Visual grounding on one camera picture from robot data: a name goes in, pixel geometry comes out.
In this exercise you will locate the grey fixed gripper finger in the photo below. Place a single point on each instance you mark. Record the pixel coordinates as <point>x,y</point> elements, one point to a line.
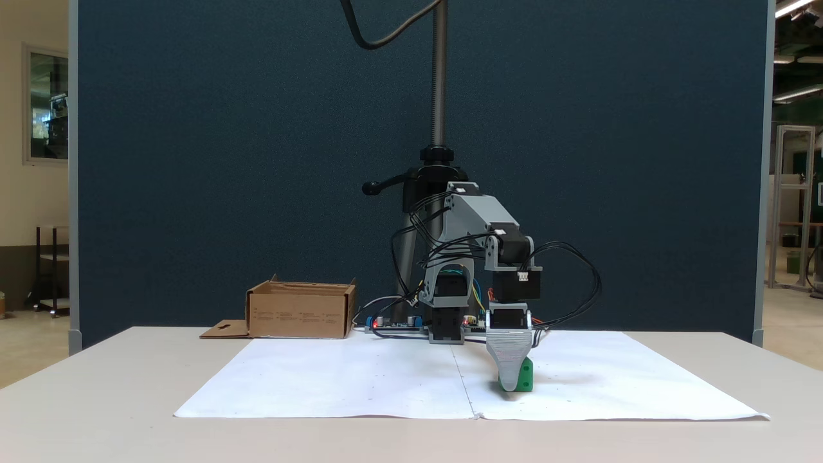
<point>509,360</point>

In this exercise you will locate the green die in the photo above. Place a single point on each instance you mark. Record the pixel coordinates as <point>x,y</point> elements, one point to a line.
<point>526,376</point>

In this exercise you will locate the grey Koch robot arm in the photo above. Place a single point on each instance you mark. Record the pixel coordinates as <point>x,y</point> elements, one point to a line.
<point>472,218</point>

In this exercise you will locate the green motor controller circuit board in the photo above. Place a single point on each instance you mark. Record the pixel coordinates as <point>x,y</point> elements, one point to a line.
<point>476,325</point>

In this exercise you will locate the blue power circuit board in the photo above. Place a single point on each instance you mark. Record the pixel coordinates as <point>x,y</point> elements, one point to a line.
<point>392,325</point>

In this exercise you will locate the white paper sheet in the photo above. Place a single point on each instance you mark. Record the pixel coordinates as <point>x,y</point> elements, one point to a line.
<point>334,379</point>
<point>643,379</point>

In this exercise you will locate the brown cardboard box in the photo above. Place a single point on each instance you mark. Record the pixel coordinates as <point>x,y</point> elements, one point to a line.
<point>299,315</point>

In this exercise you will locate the dark blue partition panel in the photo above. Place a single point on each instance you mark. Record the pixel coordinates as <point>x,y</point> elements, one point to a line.
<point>225,161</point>

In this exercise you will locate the fluorescent ceiling light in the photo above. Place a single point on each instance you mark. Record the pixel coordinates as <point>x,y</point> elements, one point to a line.
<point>797,93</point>
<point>792,7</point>

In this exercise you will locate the black shelf cart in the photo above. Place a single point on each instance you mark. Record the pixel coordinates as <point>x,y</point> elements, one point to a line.
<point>48,257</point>

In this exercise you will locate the black camera stand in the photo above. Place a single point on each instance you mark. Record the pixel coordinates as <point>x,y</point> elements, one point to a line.
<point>440,77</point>

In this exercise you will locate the aluminium profile frame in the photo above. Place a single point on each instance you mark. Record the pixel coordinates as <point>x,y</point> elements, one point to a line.
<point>779,206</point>

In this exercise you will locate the framed wall window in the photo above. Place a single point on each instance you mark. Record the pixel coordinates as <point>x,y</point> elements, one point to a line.
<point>48,103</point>

